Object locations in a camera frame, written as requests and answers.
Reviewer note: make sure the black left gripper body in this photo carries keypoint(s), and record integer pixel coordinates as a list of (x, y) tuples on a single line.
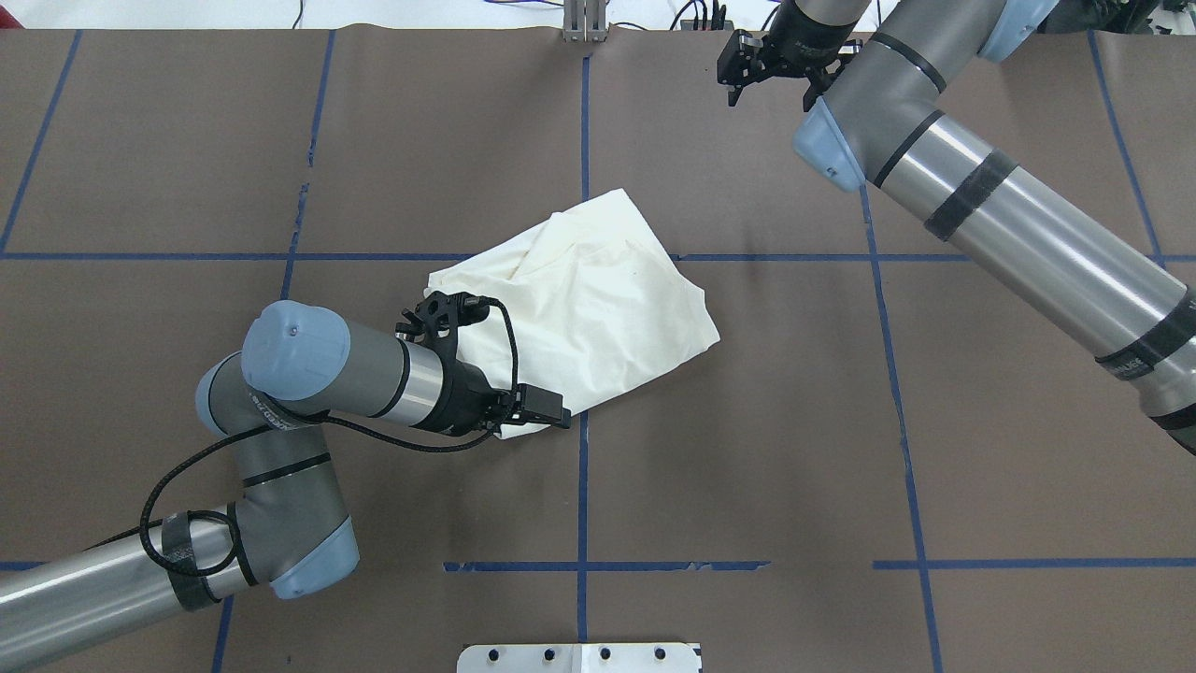
[(464, 399)]

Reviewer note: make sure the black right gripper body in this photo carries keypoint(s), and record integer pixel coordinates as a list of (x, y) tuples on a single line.
[(783, 53)]

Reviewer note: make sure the cream long-sleeve cat shirt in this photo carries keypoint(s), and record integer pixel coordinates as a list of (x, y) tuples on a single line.
[(597, 306)]

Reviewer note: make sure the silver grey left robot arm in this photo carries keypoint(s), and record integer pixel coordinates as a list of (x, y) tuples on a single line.
[(262, 505)]

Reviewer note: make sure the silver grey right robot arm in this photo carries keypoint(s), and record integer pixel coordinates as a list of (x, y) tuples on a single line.
[(871, 118)]

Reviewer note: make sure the aluminium post base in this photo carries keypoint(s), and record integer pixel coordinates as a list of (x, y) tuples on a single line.
[(584, 21)]

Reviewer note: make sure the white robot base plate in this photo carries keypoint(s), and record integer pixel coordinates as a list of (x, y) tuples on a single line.
[(582, 657)]

